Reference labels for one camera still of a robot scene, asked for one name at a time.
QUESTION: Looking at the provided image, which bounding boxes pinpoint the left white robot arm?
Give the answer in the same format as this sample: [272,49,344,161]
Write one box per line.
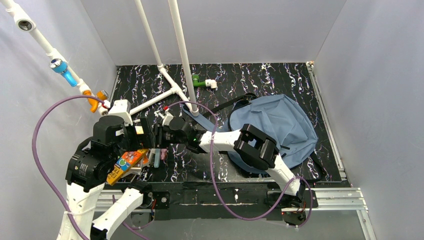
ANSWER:
[57,115,153,240]

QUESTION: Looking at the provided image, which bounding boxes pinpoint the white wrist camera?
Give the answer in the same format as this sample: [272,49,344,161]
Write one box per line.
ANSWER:
[154,106,174,126]
[107,99,134,127]

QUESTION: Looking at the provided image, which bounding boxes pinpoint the orange treehouse book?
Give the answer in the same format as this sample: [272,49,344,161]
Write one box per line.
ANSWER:
[106,149,150,186]

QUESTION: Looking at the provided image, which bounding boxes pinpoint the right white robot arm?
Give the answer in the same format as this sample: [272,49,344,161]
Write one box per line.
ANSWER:
[153,117,305,204]

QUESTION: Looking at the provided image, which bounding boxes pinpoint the orange plastic tap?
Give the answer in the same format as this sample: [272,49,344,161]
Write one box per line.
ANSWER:
[82,90,110,114]

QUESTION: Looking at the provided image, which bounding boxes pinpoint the thin white rear pipe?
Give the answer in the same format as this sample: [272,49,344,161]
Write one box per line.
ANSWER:
[134,0,164,69]

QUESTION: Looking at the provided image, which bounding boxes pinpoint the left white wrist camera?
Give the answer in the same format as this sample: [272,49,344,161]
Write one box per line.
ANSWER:
[107,99,134,127]

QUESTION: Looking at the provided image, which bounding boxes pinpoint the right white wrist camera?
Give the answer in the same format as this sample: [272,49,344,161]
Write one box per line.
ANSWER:
[154,106,174,126]

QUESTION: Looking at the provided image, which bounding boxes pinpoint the white vertical pvc pipe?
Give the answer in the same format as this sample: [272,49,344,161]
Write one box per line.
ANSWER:
[168,0,199,117]

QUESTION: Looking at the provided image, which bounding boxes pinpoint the green plastic tap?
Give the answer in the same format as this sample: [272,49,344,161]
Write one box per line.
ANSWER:
[191,74,206,87]

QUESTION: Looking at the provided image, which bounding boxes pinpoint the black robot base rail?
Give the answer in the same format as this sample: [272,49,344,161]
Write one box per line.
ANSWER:
[134,179,319,221]

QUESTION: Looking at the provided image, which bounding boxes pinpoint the blue student backpack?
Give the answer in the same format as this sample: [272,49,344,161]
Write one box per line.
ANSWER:
[182,93,326,183]

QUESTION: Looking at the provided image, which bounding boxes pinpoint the blue plastic tap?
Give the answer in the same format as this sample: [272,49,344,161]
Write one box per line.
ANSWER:
[49,58,78,87]

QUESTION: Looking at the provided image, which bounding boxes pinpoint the white slanted pvc pipe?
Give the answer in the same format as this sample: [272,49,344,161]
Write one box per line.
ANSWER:
[0,0,183,117]

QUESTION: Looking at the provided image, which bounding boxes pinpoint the teal white stapler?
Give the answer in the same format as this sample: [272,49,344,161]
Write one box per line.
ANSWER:
[148,148,161,168]

